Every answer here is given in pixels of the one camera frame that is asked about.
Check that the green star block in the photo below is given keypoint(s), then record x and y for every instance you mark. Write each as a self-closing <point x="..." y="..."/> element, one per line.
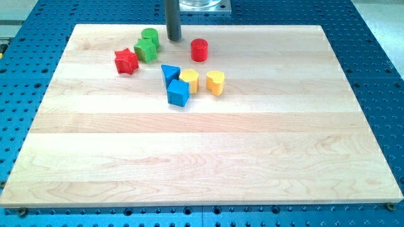
<point x="146" y="50"/>

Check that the red star block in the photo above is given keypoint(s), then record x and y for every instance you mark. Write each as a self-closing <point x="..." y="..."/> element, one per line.
<point x="126" y="61"/>

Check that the wooden board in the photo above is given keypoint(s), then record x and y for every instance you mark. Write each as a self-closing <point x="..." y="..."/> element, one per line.
<point x="287" y="128"/>

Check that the blue cube block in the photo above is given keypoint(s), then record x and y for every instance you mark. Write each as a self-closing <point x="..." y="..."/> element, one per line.
<point x="178" y="93"/>

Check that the yellow heart block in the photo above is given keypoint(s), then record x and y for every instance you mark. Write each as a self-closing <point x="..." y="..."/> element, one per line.
<point x="215" y="82"/>

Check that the yellow pentagon block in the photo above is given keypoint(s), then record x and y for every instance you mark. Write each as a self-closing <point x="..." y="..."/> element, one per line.
<point x="190" y="76"/>

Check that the blue triangle block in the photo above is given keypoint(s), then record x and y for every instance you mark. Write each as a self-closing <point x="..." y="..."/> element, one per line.
<point x="170" y="73"/>

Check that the red cylinder block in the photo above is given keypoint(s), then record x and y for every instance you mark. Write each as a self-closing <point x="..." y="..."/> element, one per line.
<point x="199" y="50"/>

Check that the green cylinder block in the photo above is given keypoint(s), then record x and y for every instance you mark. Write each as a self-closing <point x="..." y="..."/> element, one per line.
<point x="152" y="34"/>

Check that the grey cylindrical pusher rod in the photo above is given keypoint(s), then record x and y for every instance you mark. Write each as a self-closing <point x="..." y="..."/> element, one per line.
<point x="173" y="20"/>

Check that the blue perforated table plate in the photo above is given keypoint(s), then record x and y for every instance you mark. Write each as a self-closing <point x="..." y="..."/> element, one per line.
<point x="32" y="57"/>

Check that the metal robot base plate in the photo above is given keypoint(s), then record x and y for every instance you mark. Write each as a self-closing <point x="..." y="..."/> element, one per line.
<point x="200" y="7"/>

